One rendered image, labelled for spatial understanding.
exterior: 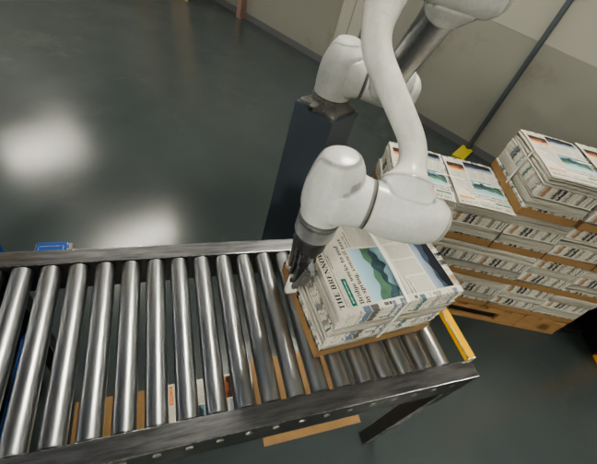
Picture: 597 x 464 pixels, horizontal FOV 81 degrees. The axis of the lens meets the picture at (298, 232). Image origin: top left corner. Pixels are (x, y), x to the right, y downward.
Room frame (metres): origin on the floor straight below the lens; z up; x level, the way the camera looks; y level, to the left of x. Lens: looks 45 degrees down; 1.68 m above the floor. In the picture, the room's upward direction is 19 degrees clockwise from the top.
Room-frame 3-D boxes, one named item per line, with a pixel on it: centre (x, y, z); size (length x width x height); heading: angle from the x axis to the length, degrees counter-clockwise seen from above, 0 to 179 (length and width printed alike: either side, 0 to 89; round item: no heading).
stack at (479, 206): (1.58, -0.88, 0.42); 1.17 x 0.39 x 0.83; 100
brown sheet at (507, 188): (1.60, -1.00, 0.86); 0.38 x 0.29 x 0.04; 9
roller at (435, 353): (0.76, -0.42, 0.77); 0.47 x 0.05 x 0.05; 29
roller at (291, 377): (0.53, -0.03, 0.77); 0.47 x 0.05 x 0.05; 29
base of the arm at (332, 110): (1.42, 0.07, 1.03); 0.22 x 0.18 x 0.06; 153
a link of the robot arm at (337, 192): (0.55, -0.04, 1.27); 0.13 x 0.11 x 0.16; 94
